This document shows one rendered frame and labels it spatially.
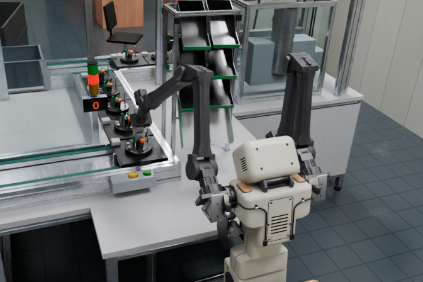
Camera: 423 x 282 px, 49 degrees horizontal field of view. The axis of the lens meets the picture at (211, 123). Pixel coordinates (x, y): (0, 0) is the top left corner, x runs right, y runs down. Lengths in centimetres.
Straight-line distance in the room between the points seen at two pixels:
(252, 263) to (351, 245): 171
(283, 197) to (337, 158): 216
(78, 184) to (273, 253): 94
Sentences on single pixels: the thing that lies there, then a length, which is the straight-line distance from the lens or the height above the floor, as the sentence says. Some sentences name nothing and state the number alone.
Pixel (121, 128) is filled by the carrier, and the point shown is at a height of 99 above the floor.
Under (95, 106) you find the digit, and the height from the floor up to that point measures 120.
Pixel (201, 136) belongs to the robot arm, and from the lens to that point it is 176.
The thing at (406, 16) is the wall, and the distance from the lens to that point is 539.
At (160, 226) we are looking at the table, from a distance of 211.
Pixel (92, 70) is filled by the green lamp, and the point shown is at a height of 138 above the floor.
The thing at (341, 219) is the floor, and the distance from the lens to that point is 376.
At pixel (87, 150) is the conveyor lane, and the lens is 251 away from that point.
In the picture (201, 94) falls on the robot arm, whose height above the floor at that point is 150.
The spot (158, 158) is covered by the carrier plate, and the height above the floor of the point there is 97.
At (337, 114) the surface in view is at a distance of 363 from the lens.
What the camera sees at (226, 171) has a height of 86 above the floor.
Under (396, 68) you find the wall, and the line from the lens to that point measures 550.
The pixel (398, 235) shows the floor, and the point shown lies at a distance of 378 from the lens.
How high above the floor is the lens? 220
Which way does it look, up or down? 27 degrees down
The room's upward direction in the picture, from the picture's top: 4 degrees clockwise
